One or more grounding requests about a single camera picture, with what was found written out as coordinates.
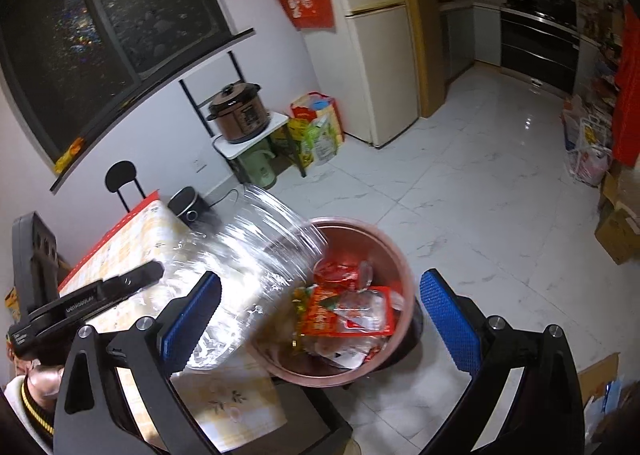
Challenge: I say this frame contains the green kettle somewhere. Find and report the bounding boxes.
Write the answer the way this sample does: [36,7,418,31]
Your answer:
[240,145,279,191]

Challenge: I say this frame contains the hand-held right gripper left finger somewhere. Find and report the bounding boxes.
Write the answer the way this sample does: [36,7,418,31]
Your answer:
[52,271,223,455]

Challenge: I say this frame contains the person's left forearm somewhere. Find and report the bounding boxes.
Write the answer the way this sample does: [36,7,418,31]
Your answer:
[0,375,56,455]

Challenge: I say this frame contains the clear plastic container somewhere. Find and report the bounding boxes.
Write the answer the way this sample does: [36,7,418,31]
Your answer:
[185,185,329,372]

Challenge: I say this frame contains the flattened cardboard box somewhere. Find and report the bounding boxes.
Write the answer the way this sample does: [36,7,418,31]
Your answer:
[575,352,624,417]

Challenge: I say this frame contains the person's left hand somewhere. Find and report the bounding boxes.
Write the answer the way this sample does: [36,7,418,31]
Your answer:
[12,357,66,411]

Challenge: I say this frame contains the red patterned tablecloth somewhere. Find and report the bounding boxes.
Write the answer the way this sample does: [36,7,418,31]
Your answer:
[57,188,164,294]

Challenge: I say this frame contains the wooden door frame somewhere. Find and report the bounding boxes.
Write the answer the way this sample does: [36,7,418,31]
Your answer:
[390,0,447,119]

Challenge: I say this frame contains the black round stool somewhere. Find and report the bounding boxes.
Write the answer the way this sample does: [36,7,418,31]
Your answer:
[105,160,149,214]

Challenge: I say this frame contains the brown pressure cooker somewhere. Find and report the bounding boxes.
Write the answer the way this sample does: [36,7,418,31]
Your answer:
[206,82,272,145]

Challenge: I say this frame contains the clear plastic wrapper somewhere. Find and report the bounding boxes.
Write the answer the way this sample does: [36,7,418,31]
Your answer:
[357,260,377,294]

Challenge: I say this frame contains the blue white packet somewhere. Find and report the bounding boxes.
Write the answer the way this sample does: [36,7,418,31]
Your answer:
[585,377,626,436]

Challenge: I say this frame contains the green printed bag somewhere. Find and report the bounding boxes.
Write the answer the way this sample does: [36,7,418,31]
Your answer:
[298,115,344,168]

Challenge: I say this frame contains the black metal rack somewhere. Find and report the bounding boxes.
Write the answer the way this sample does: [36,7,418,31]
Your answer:
[179,50,307,186]

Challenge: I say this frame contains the grey kitchen cabinet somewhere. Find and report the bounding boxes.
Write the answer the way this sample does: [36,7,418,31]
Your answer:
[440,0,503,82]

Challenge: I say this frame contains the yellow packet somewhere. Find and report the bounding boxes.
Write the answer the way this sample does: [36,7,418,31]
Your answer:
[54,136,86,175]

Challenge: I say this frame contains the yellow printed bag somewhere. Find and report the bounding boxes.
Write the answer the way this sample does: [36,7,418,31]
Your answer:
[272,118,309,166]

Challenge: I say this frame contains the dark framed window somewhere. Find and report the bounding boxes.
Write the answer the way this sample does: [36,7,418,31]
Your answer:
[0,0,257,194]

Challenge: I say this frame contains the large red snack packet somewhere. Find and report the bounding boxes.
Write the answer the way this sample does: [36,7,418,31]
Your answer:
[299,285,394,337]

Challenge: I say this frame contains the white pink plastic bag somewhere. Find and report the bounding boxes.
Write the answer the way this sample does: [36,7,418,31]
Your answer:
[562,95,614,189]

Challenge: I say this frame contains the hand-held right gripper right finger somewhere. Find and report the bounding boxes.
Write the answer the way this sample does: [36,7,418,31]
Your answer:
[419,269,587,455]

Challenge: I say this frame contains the shelf of packaged goods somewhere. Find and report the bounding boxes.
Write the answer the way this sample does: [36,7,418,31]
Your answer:
[575,0,626,106]

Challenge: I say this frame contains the crumpled red wrapper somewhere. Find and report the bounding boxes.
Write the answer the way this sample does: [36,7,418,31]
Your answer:
[312,259,362,292]

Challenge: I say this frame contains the red hanging cloth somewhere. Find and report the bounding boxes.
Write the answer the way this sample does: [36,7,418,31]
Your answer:
[611,2,640,169]

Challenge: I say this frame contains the pink trash bin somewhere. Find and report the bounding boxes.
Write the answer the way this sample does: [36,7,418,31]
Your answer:
[247,218,426,389]

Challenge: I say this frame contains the black rice cooker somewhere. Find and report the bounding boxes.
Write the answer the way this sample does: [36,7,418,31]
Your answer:
[167,186,211,226]

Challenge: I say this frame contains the black built-in oven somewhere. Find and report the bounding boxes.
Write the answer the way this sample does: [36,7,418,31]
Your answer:
[500,0,581,96]

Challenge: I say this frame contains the red shopping bag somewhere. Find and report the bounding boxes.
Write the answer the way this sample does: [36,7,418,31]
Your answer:
[290,92,346,146]

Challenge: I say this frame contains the white refrigerator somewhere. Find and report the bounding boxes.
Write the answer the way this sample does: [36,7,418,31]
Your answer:
[312,0,421,149]

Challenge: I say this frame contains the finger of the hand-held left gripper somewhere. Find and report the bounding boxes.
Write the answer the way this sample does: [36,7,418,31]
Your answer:
[101,261,165,302]

